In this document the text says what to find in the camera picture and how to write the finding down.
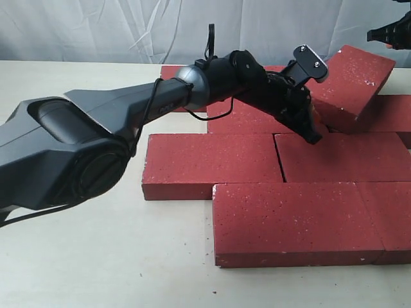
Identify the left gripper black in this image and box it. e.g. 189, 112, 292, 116
243, 72, 322, 145

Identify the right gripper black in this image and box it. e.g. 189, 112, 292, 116
367, 11, 410, 50

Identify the red brick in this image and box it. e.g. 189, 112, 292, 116
160, 65, 206, 112
213, 182, 384, 268
327, 94, 411, 150
264, 65, 285, 72
356, 182, 410, 265
275, 132, 410, 182
141, 133, 283, 201
308, 45, 396, 133

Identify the red brick moved to row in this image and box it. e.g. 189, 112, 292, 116
206, 96, 328, 135

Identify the left robot arm dark grey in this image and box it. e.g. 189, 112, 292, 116
1, 45, 328, 211

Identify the red brick under back stack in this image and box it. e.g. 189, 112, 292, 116
160, 65, 206, 112

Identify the white backdrop cloth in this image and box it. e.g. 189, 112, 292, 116
1, 0, 410, 67

